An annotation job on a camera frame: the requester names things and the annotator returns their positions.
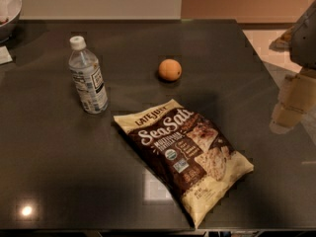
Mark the clear plastic water bottle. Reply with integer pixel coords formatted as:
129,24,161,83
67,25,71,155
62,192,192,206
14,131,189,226
68,36,108,115

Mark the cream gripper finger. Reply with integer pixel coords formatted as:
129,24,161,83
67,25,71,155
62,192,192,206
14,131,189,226
270,68,316,134
270,27,293,49

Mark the white paper napkin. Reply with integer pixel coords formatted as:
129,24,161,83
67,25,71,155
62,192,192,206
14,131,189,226
0,46,13,64

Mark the grey metal bowl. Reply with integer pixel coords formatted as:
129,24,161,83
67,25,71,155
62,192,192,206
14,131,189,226
0,0,23,42

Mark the brown sea salt chip bag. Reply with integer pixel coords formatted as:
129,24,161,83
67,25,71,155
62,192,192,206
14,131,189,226
114,100,254,226

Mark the orange fruit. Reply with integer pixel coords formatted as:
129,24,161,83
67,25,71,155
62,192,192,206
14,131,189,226
158,59,182,82

